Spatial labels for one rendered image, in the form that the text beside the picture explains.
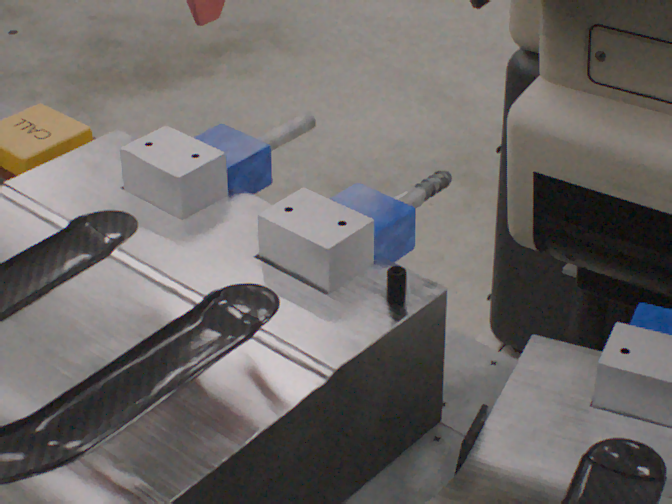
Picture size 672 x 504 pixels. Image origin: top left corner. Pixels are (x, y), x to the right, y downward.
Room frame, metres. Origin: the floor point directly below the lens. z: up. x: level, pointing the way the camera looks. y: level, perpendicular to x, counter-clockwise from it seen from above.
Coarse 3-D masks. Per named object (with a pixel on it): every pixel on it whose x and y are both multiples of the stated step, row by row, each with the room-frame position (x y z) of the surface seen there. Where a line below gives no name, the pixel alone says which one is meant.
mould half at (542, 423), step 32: (544, 352) 0.51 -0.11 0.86; (576, 352) 0.51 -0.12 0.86; (512, 384) 0.49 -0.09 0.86; (544, 384) 0.49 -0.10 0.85; (576, 384) 0.49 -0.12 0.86; (512, 416) 0.47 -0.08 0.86; (544, 416) 0.47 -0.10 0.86; (576, 416) 0.47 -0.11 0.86; (608, 416) 0.46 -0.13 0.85; (480, 448) 0.44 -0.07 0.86; (512, 448) 0.44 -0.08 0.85; (544, 448) 0.44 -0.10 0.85; (576, 448) 0.44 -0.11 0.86; (480, 480) 0.42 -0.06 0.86; (512, 480) 0.42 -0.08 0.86; (544, 480) 0.42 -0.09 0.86
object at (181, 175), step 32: (160, 128) 0.65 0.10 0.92; (224, 128) 0.67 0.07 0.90; (288, 128) 0.69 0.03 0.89; (128, 160) 0.62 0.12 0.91; (160, 160) 0.61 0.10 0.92; (192, 160) 0.61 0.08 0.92; (224, 160) 0.62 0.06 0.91; (256, 160) 0.64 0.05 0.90; (160, 192) 0.60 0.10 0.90; (192, 192) 0.60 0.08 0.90; (224, 192) 0.62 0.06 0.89; (256, 192) 0.64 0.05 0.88
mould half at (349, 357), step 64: (0, 192) 0.63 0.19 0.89; (64, 192) 0.62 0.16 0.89; (128, 192) 0.62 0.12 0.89; (0, 256) 0.57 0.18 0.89; (128, 256) 0.56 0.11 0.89; (192, 256) 0.56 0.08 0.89; (64, 320) 0.51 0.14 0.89; (128, 320) 0.51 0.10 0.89; (320, 320) 0.50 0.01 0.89; (384, 320) 0.50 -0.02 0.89; (0, 384) 0.46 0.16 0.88; (64, 384) 0.46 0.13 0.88; (192, 384) 0.46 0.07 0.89; (256, 384) 0.46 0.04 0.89; (320, 384) 0.45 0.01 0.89; (384, 384) 0.49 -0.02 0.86; (128, 448) 0.42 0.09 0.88; (192, 448) 0.42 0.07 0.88; (256, 448) 0.42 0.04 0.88; (320, 448) 0.45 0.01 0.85; (384, 448) 0.49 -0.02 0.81
